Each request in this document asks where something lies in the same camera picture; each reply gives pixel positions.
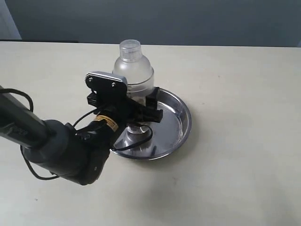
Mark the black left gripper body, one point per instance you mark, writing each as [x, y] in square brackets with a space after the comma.
[111, 116]

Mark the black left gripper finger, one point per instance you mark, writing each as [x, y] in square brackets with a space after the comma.
[149, 112]
[131, 105]

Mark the clear plastic shaker bottle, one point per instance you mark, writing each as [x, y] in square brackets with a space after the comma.
[137, 70]

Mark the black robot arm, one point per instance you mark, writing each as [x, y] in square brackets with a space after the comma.
[77, 155]

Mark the round stainless steel plate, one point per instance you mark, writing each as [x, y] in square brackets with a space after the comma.
[168, 135]

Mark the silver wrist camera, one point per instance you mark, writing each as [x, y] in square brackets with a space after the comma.
[103, 79]

